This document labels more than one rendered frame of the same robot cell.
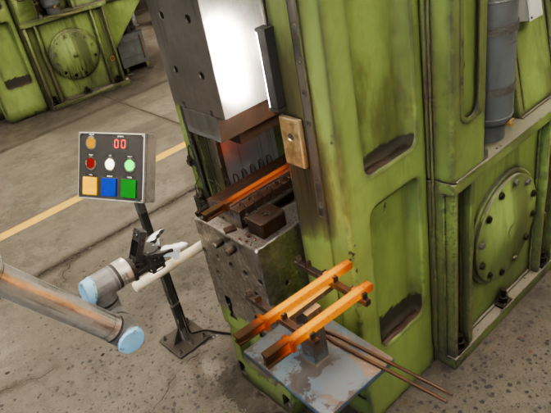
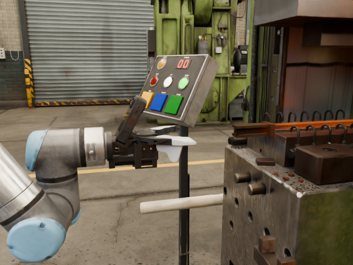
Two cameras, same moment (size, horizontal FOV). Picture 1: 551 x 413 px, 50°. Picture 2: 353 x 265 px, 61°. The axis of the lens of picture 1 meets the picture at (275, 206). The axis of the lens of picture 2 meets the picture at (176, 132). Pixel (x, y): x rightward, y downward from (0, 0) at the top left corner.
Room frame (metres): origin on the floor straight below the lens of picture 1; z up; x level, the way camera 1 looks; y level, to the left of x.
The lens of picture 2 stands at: (1.04, 0.10, 1.17)
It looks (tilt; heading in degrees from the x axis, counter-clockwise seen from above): 13 degrees down; 23
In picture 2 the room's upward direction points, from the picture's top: straight up
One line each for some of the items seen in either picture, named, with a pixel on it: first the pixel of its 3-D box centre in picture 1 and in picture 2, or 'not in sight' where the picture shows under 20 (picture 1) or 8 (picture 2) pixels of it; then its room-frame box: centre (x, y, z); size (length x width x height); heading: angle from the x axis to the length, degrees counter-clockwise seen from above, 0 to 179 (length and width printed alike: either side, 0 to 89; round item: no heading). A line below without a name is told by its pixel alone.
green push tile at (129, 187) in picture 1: (129, 188); (174, 105); (2.12, 0.57, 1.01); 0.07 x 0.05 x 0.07; 62
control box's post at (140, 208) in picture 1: (157, 257); (183, 198); (2.28, 0.59, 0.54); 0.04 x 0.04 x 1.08; 37
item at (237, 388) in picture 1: (259, 388); not in sight; (1.85, 0.23, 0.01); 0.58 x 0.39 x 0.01; 37
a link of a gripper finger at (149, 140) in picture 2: (161, 251); (155, 140); (1.64, 0.41, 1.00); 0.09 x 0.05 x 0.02; 91
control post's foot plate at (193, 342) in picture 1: (183, 332); not in sight; (2.28, 0.59, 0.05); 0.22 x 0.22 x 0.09; 37
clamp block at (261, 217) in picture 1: (266, 220); (328, 162); (1.77, 0.04, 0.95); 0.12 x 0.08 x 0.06; 127
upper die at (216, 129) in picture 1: (247, 102); (344, 5); (2.00, 0.03, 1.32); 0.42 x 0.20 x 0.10; 127
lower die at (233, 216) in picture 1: (264, 186); (328, 136); (2.00, 0.03, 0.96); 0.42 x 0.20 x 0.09; 127
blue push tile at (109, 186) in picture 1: (109, 187); (159, 102); (2.17, 0.66, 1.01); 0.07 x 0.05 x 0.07; 62
